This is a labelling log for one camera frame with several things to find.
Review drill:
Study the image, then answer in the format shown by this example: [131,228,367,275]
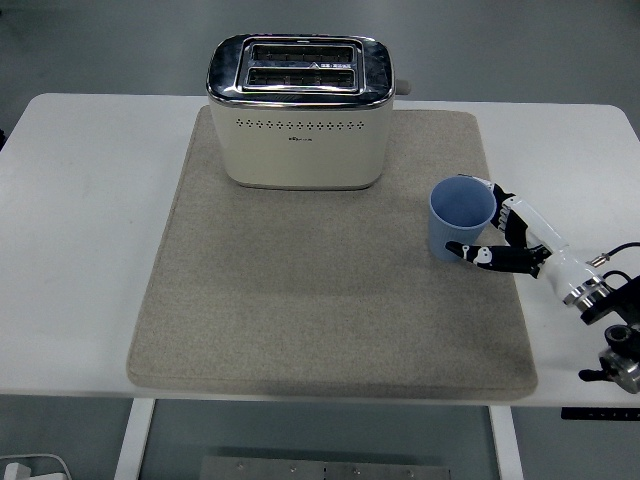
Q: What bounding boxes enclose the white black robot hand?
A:
[444,174,604,301]

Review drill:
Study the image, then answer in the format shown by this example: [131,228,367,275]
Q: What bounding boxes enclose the blue ribbed plastic cup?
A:
[427,175,498,264]

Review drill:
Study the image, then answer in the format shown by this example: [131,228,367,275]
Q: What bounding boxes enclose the black table control panel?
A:
[560,407,640,421]

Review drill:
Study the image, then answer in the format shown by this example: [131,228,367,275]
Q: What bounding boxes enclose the white table leg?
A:
[111,398,157,480]
[488,405,525,480]

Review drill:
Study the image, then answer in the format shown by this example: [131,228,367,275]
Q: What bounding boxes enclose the beige felt table mat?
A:
[124,105,540,402]

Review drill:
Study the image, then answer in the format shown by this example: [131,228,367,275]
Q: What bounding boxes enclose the cream chrome two-slot toaster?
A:
[205,33,414,191]

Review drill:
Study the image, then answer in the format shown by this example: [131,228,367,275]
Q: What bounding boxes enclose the grey metal plate with screws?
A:
[198,455,453,480]

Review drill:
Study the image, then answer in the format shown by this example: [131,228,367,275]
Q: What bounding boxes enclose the white power adapter with cable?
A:
[0,452,74,480]

